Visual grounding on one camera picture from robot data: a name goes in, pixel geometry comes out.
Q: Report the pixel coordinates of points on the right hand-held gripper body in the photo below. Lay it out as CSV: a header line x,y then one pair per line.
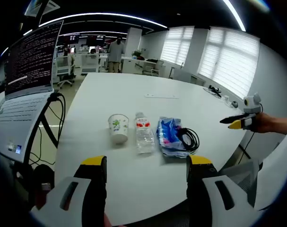
x,y
252,105

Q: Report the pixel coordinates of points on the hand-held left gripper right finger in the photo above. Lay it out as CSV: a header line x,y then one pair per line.
x,y
197,189

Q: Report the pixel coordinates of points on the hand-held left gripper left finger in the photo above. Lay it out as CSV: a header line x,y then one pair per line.
x,y
91,189

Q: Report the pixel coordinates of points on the blue floral tissue packet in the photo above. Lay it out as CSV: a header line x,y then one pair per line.
x,y
167,132

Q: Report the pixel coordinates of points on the floral paper cup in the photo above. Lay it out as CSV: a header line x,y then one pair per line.
x,y
118,128

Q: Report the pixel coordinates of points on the clear water bottle red label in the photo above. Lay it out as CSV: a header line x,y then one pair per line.
x,y
144,139

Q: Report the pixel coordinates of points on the person's right hand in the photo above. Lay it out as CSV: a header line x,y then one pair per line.
x,y
271,124

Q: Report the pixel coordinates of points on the person's left hand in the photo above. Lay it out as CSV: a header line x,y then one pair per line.
x,y
107,222

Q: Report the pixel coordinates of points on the small grey object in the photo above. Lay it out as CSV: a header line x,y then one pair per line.
x,y
234,104

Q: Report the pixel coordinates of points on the black object on table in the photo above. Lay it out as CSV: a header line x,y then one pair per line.
x,y
215,91

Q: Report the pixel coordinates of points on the grey mesh chair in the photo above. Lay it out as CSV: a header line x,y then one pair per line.
x,y
242,179

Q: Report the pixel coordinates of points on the white window blind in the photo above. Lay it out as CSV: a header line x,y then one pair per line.
x,y
178,45
228,59

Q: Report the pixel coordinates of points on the person's white striped clothing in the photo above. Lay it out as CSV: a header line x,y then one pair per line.
x,y
278,170

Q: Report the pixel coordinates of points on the white table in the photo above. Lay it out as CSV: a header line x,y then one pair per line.
x,y
124,94

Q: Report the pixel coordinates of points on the green potted plant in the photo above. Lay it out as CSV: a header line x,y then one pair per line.
x,y
136,54

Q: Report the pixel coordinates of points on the white office chair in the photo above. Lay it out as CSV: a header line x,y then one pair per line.
x,y
63,68

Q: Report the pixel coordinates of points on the silver laptop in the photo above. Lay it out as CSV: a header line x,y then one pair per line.
x,y
29,59

